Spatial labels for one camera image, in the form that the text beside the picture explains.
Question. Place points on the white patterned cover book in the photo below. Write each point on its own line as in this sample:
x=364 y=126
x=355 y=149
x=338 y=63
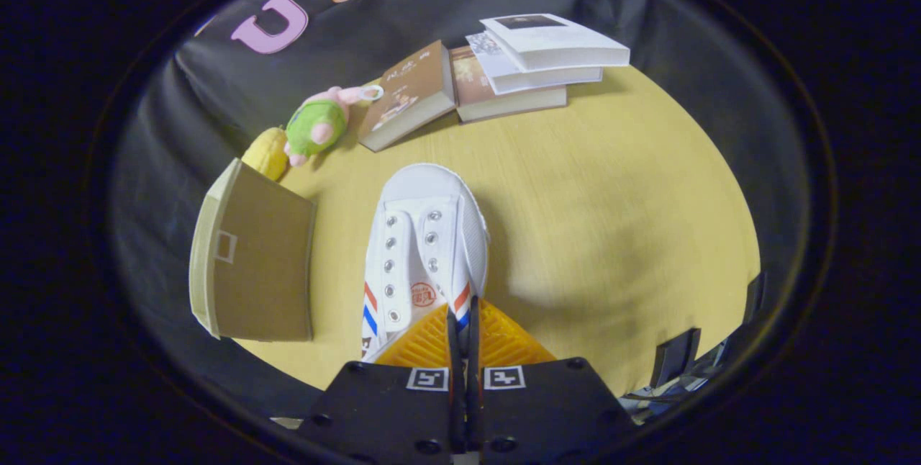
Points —
x=532 y=76

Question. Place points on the yellow plush toy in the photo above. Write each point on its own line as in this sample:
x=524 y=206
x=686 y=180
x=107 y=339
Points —
x=266 y=154

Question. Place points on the white canvas shoe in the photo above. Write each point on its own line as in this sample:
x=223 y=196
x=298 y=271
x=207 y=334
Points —
x=424 y=235

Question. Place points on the dark furniture piece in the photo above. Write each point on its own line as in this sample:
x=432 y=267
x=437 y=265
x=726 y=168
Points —
x=676 y=357

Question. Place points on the white book dark photo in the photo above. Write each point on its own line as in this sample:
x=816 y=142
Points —
x=561 y=40

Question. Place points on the brown cover book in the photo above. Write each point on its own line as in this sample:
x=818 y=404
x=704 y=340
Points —
x=410 y=94

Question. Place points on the pink plush toy green outfit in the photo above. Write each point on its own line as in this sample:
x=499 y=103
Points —
x=315 y=127

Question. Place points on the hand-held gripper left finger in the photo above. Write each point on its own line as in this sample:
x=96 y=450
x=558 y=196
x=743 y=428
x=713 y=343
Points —
x=388 y=414

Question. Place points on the tan photo cover book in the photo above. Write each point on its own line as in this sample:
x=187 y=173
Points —
x=504 y=101

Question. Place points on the beige fabric storage box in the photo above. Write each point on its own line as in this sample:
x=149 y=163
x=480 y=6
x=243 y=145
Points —
x=259 y=271

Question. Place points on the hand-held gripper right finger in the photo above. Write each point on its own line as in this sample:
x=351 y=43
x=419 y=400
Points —
x=547 y=414

